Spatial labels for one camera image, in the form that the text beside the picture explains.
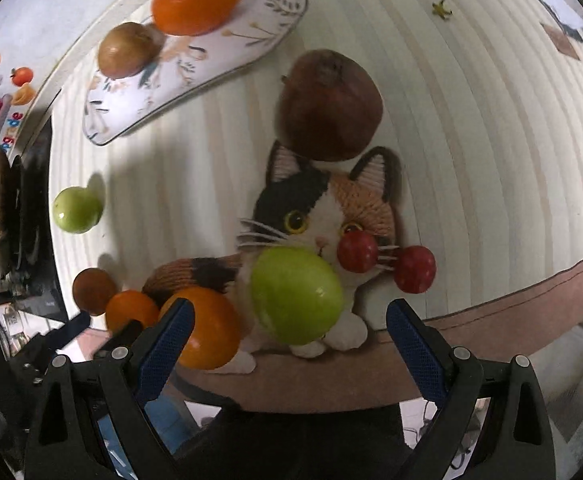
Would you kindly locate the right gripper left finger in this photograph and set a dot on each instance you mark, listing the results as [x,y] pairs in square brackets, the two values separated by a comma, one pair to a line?
[156,351]

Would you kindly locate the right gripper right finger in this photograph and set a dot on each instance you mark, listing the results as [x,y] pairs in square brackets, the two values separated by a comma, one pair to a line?
[424,351]

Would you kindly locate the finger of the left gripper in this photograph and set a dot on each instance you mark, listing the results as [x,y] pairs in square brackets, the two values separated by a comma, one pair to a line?
[71,327]
[120,342]

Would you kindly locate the mandarin orange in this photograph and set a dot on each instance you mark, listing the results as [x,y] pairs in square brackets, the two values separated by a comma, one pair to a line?
[127,306]
[217,331]

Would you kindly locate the small brown round fruit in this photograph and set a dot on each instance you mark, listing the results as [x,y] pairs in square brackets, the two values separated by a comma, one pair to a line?
[92,289]

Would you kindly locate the red cherry tomato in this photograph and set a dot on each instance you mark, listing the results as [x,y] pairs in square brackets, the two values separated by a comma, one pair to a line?
[357,252]
[415,269]

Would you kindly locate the small green apple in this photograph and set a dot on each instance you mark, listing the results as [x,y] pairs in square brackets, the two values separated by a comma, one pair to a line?
[76,210]

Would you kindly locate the large green apple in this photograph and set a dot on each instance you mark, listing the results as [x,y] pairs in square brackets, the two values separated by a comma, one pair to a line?
[295,294]

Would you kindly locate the dark red apple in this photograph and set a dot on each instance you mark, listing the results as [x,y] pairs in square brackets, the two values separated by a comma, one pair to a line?
[329,109]

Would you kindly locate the brown pear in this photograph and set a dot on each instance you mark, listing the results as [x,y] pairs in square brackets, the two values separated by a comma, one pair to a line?
[126,50]

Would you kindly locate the black induction cooktop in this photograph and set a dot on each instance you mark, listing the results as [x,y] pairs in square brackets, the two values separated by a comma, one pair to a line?
[31,283]

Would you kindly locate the calico cat shaped mat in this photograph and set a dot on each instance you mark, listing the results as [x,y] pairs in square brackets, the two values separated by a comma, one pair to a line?
[300,206]

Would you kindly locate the striped table mat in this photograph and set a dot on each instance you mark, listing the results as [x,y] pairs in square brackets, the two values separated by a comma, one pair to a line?
[486,117]

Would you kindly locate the small brown card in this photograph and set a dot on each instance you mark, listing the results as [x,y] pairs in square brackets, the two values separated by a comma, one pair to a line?
[561,41]

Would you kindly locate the small fruit stem leaf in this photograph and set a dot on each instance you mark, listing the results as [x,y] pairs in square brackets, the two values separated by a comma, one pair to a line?
[441,11]

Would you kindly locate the oval floral ceramic plate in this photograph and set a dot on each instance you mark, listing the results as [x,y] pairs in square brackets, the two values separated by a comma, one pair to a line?
[186,65]

